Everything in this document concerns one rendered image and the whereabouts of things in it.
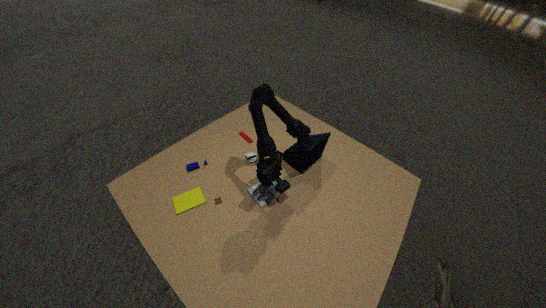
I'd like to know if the yellow flat rectangular plate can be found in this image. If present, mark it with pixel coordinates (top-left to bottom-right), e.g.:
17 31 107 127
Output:
172 187 206 215

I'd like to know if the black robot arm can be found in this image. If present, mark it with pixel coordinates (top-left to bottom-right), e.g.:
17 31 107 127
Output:
248 83 315 188

